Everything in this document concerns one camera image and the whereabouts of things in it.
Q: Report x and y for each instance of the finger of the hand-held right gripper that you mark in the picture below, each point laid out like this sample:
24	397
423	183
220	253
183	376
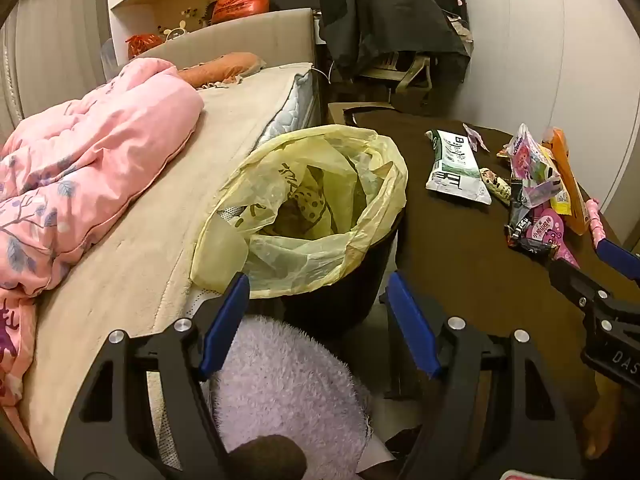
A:
575	285
617	256

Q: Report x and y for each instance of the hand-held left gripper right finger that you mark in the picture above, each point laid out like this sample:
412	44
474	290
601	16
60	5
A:
407	320

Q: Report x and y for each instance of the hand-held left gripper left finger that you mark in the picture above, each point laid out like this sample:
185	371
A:
227	320

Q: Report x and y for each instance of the dark wrapper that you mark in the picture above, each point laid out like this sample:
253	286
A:
531	248

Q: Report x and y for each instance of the pink round candy packet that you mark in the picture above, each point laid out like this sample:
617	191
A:
548	227

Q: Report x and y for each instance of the black trash bin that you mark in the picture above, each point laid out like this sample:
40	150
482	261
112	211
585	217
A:
340	290

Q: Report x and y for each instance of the orange packet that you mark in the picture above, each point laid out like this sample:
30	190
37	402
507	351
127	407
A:
570	195

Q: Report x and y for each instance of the black candy wrapper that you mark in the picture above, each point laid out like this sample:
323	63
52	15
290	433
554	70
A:
519	222

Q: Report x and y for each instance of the yellow plastic bag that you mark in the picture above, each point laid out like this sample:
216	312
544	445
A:
300	260

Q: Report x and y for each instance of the beige cartoon print wrapper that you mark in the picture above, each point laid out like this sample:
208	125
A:
496	186

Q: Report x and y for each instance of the pink white snack bag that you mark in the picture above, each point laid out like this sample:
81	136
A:
527	157

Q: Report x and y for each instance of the white green packet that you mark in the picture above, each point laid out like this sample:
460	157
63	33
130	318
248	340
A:
457	170

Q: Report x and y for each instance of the small pink white wrapper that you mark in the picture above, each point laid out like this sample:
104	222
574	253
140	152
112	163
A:
475	136

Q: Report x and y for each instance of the pink caterpillar toy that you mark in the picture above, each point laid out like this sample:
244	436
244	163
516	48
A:
596	220

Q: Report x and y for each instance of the person's foot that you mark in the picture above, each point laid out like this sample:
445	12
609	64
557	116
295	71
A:
600	425

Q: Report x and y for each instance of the lilac fluffy cloth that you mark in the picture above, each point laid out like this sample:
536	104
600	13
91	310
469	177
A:
285	385

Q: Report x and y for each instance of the bed with beige sheet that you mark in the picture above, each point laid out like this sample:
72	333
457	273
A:
150	260

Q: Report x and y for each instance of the spotted yellow wrapper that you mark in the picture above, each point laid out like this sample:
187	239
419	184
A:
307	205

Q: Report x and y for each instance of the pink floral quilt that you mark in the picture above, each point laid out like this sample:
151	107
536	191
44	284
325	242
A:
100	150

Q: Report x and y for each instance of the orange pillow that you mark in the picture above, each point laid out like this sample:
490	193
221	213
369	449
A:
220	67

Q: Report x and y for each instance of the beige cloth pile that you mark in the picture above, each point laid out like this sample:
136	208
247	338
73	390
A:
461	30

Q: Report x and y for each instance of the beige padded headboard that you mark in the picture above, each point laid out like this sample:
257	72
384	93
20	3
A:
240	35

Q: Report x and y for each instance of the small orange plastic bag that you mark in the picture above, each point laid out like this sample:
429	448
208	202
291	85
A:
142	45

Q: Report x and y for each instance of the black jacket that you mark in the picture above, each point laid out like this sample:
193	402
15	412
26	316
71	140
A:
390	15

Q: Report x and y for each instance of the large orange plastic bag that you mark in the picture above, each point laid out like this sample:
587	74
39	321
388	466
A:
240	2

